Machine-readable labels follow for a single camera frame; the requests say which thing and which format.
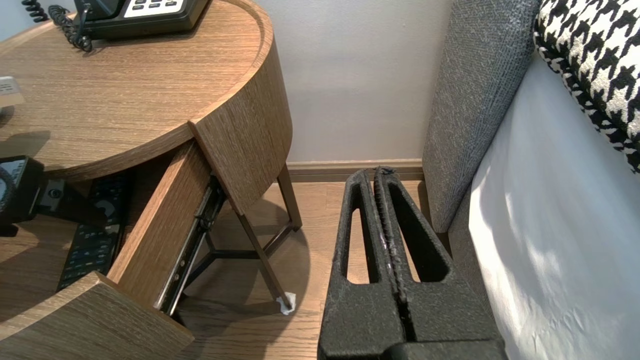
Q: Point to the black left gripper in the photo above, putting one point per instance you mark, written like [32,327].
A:
[22,200]

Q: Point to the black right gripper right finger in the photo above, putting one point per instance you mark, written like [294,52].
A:
[450,315]

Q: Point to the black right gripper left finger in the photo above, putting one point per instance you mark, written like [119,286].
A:
[360,315]

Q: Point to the black TV remote control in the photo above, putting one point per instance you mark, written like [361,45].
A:
[95,245]

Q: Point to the black metal drawer slide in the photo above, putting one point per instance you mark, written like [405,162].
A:
[192,245]

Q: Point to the white table leg pad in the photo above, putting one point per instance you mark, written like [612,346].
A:
[286,303]

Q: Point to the round wooden nightstand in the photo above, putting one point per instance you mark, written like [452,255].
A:
[125,100]

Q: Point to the white bed sheet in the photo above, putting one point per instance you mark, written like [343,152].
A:
[565,225]

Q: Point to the black telephone handset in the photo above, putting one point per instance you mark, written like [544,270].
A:
[100,6]

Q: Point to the black and cream telephone base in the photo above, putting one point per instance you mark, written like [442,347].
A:
[150,15]

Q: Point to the grey upholstered headboard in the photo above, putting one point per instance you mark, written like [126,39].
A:
[480,100]

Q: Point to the black white houndstooth pillow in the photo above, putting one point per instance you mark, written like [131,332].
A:
[600,65]

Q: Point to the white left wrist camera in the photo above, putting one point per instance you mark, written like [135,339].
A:
[10,91]

